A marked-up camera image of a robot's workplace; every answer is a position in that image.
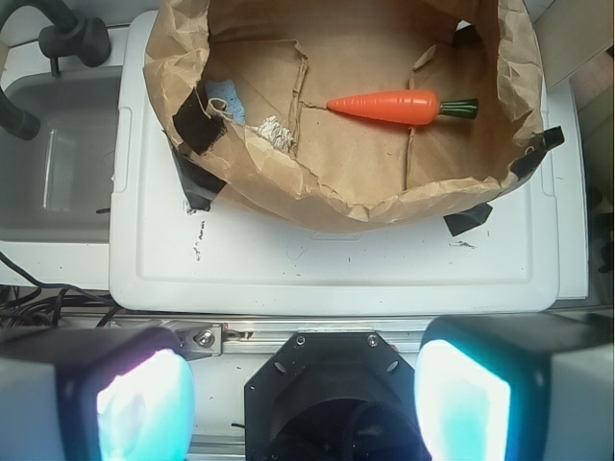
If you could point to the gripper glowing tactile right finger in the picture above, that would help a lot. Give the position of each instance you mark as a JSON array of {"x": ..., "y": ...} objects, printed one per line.
[{"x": 517, "y": 387}]

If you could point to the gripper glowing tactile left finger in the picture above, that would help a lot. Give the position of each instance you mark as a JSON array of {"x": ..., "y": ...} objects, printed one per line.
[{"x": 95, "y": 394}]

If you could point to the orange toy carrot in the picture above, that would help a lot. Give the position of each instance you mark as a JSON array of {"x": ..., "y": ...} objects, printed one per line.
[{"x": 408, "y": 107}]

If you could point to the black tape piece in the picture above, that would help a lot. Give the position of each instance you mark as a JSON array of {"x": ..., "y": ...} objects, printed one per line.
[
  {"x": 200, "y": 187},
  {"x": 539, "y": 145},
  {"x": 468, "y": 219},
  {"x": 198, "y": 129}
]

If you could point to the blue sponge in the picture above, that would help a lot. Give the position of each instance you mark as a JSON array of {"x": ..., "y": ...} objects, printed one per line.
[{"x": 225, "y": 96}]

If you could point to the brown paper bag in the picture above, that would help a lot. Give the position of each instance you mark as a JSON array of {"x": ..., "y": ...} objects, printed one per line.
[{"x": 345, "y": 173}]

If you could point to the aluminium extrusion rail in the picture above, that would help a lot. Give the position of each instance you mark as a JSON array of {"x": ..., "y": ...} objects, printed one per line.
[{"x": 266, "y": 334}]

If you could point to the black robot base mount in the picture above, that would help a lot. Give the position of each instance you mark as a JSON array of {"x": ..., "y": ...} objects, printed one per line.
[{"x": 333, "y": 396}]

